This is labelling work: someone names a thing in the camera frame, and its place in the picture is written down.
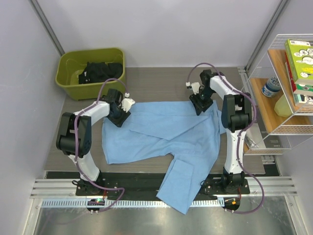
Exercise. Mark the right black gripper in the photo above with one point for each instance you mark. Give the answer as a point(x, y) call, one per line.
point(205, 105)

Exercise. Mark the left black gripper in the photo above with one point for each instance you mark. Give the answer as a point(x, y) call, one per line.
point(119, 122)

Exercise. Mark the light blue long sleeve shirt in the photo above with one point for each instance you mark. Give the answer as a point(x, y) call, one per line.
point(159, 128)

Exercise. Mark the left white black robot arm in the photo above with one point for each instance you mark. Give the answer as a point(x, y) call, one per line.
point(74, 136)

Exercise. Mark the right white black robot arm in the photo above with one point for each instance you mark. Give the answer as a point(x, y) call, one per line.
point(236, 118)

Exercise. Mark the teal book stack bottom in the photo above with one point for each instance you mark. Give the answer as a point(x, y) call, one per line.
point(302, 94)

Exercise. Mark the black clothes in bin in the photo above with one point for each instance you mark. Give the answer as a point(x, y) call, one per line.
point(100, 72)

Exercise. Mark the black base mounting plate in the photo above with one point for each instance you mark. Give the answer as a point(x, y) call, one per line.
point(144, 186)

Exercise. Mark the olive green plastic bin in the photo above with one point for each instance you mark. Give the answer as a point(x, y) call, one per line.
point(73, 63)

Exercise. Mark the blue white ceramic cup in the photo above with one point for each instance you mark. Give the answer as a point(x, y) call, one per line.
point(271, 87)

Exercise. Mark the pale yellow green object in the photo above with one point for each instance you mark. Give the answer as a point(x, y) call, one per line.
point(282, 107)

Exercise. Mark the red book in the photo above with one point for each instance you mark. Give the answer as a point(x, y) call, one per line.
point(290, 76)

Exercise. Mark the green book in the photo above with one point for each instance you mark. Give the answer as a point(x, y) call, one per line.
point(300, 57)

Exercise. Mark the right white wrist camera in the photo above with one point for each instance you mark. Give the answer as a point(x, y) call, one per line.
point(195, 87)

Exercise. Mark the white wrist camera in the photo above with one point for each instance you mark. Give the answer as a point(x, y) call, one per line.
point(127, 102)
point(195, 87)

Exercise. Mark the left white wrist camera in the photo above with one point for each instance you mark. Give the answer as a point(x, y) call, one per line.
point(127, 102)

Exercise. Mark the white wire shelf rack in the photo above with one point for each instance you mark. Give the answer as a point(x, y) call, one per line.
point(281, 85)

